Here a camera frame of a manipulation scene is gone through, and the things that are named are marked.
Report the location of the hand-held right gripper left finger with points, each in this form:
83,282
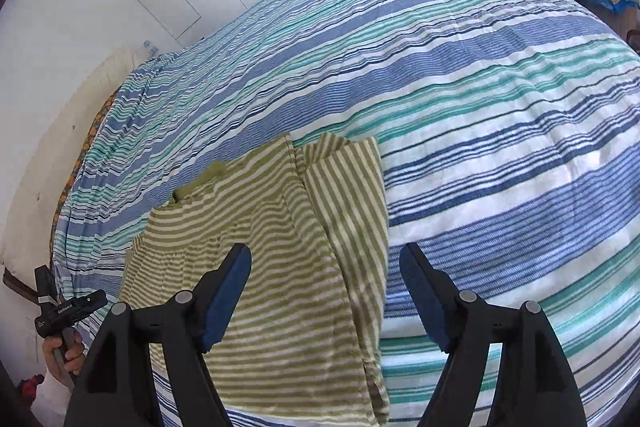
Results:
222,302

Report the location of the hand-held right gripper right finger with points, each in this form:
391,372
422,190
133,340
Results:
425,297

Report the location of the green striped cardigan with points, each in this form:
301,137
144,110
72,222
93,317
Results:
280,257

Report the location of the person's left hand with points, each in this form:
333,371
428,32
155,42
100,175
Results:
52,357

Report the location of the small red object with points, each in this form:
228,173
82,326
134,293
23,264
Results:
32,387

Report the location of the cream padded headboard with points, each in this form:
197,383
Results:
30,167

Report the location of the orange floral bed sheet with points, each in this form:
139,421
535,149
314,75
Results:
87,142

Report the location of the blue green striped blanket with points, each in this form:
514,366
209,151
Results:
450,107

